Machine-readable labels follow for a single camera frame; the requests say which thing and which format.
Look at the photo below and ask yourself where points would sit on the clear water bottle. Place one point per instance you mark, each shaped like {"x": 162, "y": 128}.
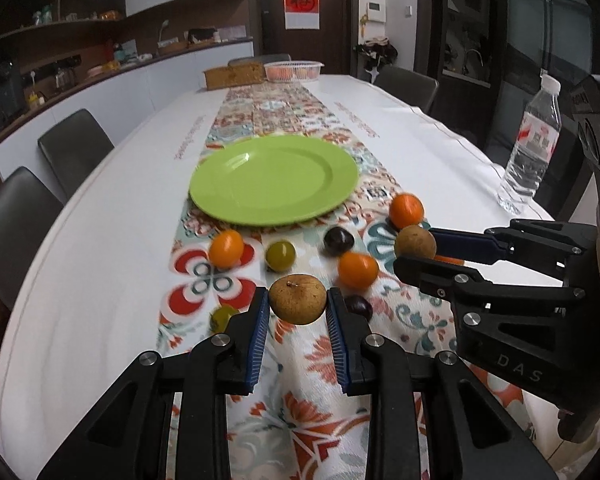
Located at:
{"x": 536, "y": 140}

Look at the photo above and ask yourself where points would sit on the green grape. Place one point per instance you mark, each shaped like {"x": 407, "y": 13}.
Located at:
{"x": 220, "y": 317}
{"x": 280, "y": 256}

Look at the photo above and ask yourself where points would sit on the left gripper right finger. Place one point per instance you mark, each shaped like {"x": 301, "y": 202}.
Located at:
{"x": 429, "y": 417}

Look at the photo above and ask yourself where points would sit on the dark plum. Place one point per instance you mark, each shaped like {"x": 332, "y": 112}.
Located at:
{"x": 337, "y": 241}
{"x": 357, "y": 304}

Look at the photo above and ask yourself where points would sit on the orange kumquat hidden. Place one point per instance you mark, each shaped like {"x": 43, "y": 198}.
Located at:
{"x": 450, "y": 260}

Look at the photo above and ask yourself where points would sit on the white wall intercom panel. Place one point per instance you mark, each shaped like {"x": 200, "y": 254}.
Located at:
{"x": 375, "y": 12}

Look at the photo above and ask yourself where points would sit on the brown longan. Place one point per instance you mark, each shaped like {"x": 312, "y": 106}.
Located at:
{"x": 415, "y": 241}
{"x": 297, "y": 299}

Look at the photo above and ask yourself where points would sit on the dark chair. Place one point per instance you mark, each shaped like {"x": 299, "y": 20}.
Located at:
{"x": 412, "y": 88}
{"x": 27, "y": 212}
{"x": 74, "y": 148}

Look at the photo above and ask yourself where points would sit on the green plastic plate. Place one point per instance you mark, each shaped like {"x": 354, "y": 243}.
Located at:
{"x": 273, "y": 181}

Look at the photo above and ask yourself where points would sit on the clear basket of oranges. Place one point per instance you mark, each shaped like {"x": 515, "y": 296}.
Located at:
{"x": 292, "y": 71}

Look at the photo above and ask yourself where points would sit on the dark chair far end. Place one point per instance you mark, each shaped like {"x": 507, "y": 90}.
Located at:
{"x": 261, "y": 59}

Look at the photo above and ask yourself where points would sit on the white tablecloth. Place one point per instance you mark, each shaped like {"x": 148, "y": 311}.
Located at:
{"x": 126, "y": 268}

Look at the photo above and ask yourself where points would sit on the woven brown box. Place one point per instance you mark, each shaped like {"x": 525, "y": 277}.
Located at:
{"x": 234, "y": 76}

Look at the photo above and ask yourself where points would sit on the orange kumquat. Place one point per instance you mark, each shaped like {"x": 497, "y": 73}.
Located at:
{"x": 226, "y": 249}
{"x": 406, "y": 210}
{"x": 357, "y": 271}

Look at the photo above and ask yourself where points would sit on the dark chair right side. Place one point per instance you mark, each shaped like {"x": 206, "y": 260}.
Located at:
{"x": 412, "y": 88}

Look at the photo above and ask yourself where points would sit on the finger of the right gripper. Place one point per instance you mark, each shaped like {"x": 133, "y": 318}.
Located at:
{"x": 547, "y": 247}
{"x": 468, "y": 293}

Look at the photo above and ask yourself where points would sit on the dark chair near left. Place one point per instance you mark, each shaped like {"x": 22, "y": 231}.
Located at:
{"x": 27, "y": 212}

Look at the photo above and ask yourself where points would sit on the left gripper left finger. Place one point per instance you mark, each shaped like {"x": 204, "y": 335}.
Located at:
{"x": 125, "y": 434}

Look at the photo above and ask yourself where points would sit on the black coffee machine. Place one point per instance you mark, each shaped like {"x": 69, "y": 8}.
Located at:
{"x": 12, "y": 103}

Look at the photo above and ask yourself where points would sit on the white kitchen counter cabinet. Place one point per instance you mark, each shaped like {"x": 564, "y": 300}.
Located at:
{"x": 120, "y": 103}

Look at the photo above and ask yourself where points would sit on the dark wooden door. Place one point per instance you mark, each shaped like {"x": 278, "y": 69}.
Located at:
{"x": 306, "y": 30}

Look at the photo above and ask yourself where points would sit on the patterned table runner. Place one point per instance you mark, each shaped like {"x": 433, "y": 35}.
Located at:
{"x": 297, "y": 424}

